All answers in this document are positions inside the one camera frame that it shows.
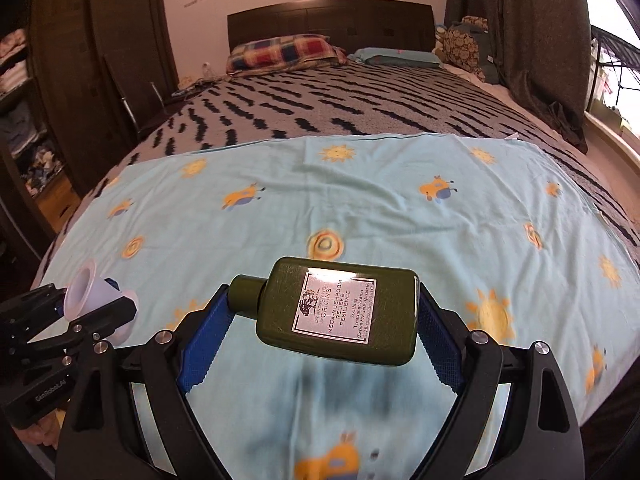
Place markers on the white plastic cup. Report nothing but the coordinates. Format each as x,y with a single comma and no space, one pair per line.
88,292

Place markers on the dark wooden wardrobe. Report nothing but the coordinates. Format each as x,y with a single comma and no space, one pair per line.
103,72

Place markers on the light blue cartoon sheet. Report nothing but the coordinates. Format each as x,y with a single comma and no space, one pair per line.
496,230

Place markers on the dark green bottle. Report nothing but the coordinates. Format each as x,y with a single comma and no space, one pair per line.
342,311

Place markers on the teal pillow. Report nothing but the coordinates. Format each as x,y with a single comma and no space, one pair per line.
395,57

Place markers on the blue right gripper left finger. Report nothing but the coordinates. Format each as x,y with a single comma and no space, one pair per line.
199,353

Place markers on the grey black patterned blanket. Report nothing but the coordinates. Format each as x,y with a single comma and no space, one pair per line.
360,100

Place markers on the dark brown curtain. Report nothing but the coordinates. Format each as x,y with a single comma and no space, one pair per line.
541,49

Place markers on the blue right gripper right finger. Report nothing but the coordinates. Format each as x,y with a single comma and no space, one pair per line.
441,347

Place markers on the dark wooden headboard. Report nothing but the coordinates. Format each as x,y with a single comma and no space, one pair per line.
349,24

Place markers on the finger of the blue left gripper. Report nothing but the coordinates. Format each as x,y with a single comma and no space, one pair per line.
112,283

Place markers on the metal window rack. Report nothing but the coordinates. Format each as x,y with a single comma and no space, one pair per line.
613,89

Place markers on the plaid colourful pillow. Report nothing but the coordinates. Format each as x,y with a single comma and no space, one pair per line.
283,54

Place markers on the patterned brown cushion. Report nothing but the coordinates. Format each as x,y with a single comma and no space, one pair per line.
467,45

